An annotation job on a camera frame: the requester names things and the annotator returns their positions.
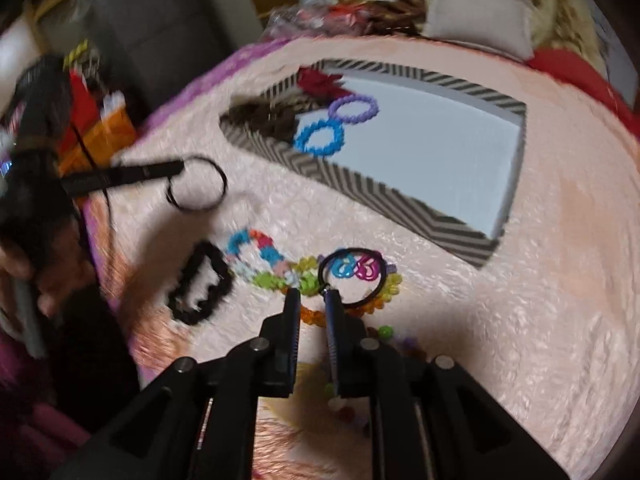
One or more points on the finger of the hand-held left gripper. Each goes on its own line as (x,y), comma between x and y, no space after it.
(125,175)

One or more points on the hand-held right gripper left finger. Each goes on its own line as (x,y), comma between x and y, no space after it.
(295,320)

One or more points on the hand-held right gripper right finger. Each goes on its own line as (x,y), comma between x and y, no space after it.
(332,320)

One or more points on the striped cardboard box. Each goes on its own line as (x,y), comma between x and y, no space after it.
(400,210)

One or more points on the person's left hand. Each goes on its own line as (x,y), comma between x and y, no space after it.
(55,285)

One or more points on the white plastic bag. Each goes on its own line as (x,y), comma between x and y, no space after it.
(112,102)

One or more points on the black scrunchie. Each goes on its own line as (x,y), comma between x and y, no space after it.
(187,310)

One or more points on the grey wardrobe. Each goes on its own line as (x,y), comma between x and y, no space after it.
(160,20)

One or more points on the peach quilted blanket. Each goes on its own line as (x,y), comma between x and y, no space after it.
(525,310)

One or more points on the red scrunchie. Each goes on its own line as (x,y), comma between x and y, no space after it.
(317,82)

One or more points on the clear plastic bag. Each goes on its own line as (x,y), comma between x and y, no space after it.
(310,22)

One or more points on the brown leaf print cloth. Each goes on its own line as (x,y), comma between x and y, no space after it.
(400,10)

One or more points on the white pillow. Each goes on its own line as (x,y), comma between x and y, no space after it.
(475,15)

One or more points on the red cloth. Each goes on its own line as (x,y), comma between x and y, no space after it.
(585,85)

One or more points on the beige floral quilt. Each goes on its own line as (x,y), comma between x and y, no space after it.
(560,10)

